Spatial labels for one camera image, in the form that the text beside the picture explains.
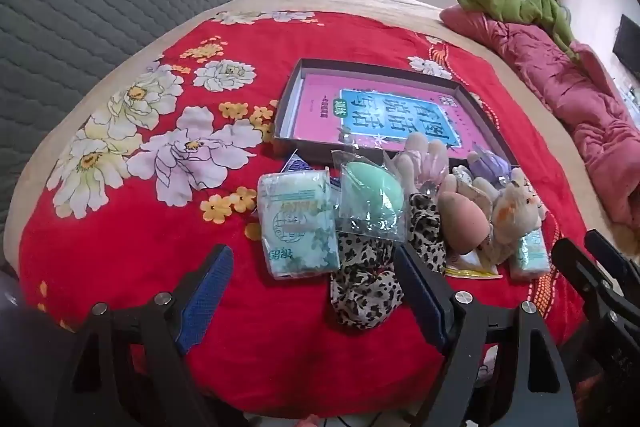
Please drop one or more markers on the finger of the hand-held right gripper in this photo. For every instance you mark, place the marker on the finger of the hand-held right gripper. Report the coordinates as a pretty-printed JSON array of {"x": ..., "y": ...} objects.
[
  {"x": 580, "y": 272},
  {"x": 612, "y": 259}
]

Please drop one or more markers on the mint makeup sponge bag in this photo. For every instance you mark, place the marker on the mint makeup sponge bag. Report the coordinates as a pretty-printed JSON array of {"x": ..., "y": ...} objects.
[{"x": 370, "y": 192}]

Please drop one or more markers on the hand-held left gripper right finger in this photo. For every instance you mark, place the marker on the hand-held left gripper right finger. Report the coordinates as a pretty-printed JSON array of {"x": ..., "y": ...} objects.
[{"x": 420, "y": 302}]

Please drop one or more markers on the green blanket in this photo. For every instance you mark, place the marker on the green blanket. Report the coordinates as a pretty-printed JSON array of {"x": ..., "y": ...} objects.
[{"x": 525, "y": 7}]

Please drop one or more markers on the grey quilted headboard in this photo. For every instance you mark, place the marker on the grey quilted headboard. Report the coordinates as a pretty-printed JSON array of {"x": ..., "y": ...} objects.
[{"x": 100, "y": 7}]

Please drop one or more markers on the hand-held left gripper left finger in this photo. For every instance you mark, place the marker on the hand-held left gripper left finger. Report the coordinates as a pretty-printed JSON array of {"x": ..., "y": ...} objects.
[{"x": 210, "y": 292}]

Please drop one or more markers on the cream bear plush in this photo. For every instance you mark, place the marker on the cream bear plush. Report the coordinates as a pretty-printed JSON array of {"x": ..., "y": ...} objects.
[{"x": 515, "y": 207}]

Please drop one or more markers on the small green tissue pack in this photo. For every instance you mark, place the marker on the small green tissue pack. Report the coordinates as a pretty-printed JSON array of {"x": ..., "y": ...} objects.
[{"x": 530, "y": 257}]

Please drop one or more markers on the leopard print scrunchie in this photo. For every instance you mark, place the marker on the leopard print scrunchie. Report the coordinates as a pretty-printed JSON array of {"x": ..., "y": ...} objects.
[{"x": 365, "y": 292}]

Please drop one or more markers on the grey cardboard box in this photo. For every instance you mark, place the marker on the grey cardboard box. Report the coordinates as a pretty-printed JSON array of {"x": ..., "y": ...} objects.
[{"x": 285, "y": 107}]

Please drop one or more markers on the pink book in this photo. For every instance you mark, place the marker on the pink book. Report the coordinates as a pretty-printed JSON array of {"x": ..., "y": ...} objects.
[{"x": 350, "y": 107}]

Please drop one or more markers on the pink quilt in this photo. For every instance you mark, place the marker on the pink quilt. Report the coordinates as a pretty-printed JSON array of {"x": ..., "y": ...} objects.
[{"x": 575, "y": 107}]

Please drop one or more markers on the beige makeup sponge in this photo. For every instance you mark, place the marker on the beige makeup sponge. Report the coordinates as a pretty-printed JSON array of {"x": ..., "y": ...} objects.
[{"x": 460, "y": 222}]

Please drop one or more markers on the blue white cotton pad packet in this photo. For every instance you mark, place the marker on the blue white cotton pad packet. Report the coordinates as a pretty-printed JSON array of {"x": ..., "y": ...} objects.
[{"x": 296, "y": 164}]

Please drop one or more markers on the large green tissue pack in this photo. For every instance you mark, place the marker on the large green tissue pack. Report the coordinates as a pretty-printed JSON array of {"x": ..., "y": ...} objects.
[{"x": 295, "y": 227}]

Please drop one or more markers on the black wall television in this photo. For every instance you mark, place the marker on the black wall television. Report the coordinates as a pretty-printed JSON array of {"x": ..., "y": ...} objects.
[{"x": 630, "y": 42}]

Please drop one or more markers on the red floral blanket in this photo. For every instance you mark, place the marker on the red floral blanket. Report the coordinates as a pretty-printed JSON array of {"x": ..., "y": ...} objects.
[{"x": 150, "y": 257}]

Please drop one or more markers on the yellow packet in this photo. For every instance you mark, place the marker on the yellow packet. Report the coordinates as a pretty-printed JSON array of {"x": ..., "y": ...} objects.
[{"x": 470, "y": 269}]

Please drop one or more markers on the cream rabbit plush pink dress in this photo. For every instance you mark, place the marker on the cream rabbit plush pink dress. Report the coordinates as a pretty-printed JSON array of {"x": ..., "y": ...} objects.
[{"x": 420, "y": 157}]

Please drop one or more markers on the purple scrunchie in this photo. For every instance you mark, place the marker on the purple scrunchie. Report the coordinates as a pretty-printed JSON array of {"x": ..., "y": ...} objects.
[{"x": 487, "y": 167}]

